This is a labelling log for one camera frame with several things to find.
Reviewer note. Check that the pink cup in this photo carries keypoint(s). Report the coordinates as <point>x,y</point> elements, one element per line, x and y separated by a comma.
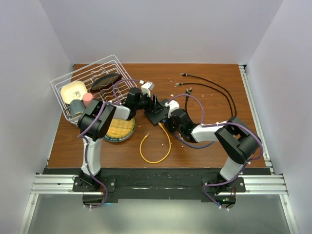
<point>87,98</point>

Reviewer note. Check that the yellow green rimmed plate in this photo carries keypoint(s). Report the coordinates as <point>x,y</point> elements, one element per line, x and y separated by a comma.
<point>120,130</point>

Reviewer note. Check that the white wire dish rack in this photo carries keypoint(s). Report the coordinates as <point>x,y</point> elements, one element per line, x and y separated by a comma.
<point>88,73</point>

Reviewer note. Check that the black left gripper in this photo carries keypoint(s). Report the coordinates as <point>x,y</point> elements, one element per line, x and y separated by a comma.
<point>155,106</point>

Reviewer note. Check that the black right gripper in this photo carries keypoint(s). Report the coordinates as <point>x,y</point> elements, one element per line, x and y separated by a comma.
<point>169,128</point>

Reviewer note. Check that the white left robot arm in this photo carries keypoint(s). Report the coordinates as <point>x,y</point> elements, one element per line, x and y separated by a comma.
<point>94,124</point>

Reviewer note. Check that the aluminium frame rail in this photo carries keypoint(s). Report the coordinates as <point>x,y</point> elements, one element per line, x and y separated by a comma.
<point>253,185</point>

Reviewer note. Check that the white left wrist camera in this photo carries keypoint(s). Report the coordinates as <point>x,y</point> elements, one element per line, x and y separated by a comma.
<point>146,88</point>

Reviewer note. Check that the dark brown oval plate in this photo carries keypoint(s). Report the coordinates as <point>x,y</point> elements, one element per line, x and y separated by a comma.
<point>104,82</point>

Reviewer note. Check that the grey green mug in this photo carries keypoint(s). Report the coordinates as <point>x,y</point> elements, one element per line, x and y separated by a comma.
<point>75,109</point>

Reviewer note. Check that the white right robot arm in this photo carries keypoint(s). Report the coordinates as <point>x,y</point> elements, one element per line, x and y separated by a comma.
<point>239,142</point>

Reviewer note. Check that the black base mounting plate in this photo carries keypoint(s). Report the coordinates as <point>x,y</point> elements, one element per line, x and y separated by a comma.
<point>112,185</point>

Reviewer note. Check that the black network switch box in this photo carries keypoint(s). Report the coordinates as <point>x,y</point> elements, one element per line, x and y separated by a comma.
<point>155,118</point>

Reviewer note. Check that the cream square bowl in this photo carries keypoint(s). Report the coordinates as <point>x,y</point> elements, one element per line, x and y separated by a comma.
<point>73,90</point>

